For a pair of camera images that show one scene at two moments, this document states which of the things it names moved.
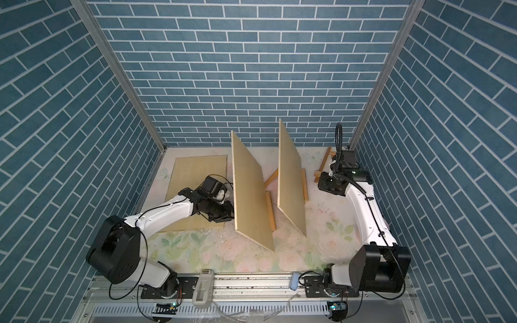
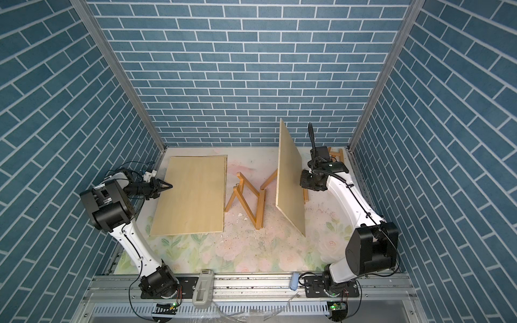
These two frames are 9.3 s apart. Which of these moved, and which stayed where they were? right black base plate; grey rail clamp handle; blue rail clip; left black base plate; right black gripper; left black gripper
Moved: left black gripper; right black gripper
Stayed: right black base plate; grey rail clamp handle; left black base plate; blue rail clip
